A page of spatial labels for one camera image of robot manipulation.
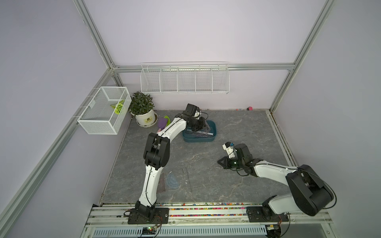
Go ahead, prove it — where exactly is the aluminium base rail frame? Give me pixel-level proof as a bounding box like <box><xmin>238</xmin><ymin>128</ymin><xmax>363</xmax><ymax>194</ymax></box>
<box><xmin>80</xmin><ymin>203</ymin><xmax>340</xmax><ymax>238</ymax></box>

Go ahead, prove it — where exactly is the teal plastic storage box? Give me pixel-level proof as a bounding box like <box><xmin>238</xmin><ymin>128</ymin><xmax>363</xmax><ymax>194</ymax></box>
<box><xmin>182</xmin><ymin>120</ymin><xmax>217</xmax><ymax>143</ymax></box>

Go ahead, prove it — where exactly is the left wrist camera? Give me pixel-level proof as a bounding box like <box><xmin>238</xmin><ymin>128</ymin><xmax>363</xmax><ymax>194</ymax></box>
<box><xmin>184</xmin><ymin>104</ymin><xmax>200</xmax><ymax>118</ymax></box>

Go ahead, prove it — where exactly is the clear straight ruler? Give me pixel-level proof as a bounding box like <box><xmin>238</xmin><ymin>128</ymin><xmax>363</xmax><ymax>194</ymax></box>
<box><xmin>185</xmin><ymin>130</ymin><xmax>214</xmax><ymax>136</ymax></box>

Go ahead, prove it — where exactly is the green shovel yellow handle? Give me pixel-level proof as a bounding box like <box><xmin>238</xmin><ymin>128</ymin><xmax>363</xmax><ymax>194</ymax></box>
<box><xmin>164</xmin><ymin>116</ymin><xmax>171</xmax><ymax>127</ymax></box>

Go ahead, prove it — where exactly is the green item in basket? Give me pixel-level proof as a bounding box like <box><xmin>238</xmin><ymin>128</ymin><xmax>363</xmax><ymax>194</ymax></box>
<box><xmin>111</xmin><ymin>100</ymin><xmax>125</xmax><ymax>115</ymax></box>

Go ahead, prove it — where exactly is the white wire wall shelf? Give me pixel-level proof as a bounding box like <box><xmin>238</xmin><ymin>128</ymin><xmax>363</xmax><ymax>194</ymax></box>
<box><xmin>140</xmin><ymin>63</ymin><xmax>230</xmax><ymax>94</ymax></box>

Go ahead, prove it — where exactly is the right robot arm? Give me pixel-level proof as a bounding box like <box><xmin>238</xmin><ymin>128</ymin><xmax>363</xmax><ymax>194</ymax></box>
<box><xmin>217</xmin><ymin>142</ymin><xmax>337</xmax><ymax>220</ymax></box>

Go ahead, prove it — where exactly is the white wire side basket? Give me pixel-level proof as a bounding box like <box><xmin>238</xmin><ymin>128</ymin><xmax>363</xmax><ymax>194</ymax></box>
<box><xmin>77</xmin><ymin>86</ymin><xmax>132</xmax><ymax>135</ymax></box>

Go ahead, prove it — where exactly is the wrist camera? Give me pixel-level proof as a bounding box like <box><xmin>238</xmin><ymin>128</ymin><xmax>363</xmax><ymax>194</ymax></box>
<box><xmin>223</xmin><ymin>142</ymin><xmax>236</xmax><ymax>158</ymax></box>
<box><xmin>184</xmin><ymin>104</ymin><xmax>200</xmax><ymax>118</ymax></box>

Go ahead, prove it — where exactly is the clear long ruler on table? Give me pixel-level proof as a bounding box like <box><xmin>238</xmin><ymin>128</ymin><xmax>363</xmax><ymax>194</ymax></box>
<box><xmin>183</xmin><ymin>167</ymin><xmax>192</xmax><ymax>193</ymax></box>

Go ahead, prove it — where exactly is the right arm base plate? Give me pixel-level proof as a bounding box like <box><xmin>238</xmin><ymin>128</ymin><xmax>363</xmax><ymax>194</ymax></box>
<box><xmin>246</xmin><ymin>206</ymin><xmax>289</xmax><ymax>224</ymax></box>

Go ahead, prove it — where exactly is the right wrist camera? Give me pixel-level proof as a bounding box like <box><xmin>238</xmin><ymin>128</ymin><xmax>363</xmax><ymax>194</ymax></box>
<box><xmin>223</xmin><ymin>142</ymin><xmax>236</xmax><ymax>158</ymax></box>

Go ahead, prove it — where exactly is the green potted plant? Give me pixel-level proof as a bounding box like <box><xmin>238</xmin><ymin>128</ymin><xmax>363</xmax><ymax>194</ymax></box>
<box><xmin>129</xmin><ymin>91</ymin><xmax>154</xmax><ymax>116</ymax></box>

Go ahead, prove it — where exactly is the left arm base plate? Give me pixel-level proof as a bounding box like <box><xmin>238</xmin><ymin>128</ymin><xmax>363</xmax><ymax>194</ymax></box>
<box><xmin>128</xmin><ymin>208</ymin><xmax>169</xmax><ymax>225</ymax></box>

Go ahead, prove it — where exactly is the white plant pot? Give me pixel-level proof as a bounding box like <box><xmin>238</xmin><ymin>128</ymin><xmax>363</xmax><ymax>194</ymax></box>
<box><xmin>134</xmin><ymin>108</ymin><xmax>157</xmax><ymax>125</ymax></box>

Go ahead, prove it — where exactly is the white pot saucer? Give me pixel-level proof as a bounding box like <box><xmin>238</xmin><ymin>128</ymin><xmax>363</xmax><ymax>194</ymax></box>
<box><xmin>130</xmin><ymin>111</ymin><xmax>159</xmax><ymax>129</ymax></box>

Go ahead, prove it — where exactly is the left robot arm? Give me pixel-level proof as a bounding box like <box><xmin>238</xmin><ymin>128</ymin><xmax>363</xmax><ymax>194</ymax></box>
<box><xmin>136</xmin><ymin>104</ymin><xmax>206</xmax><ymax>208</ymax></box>

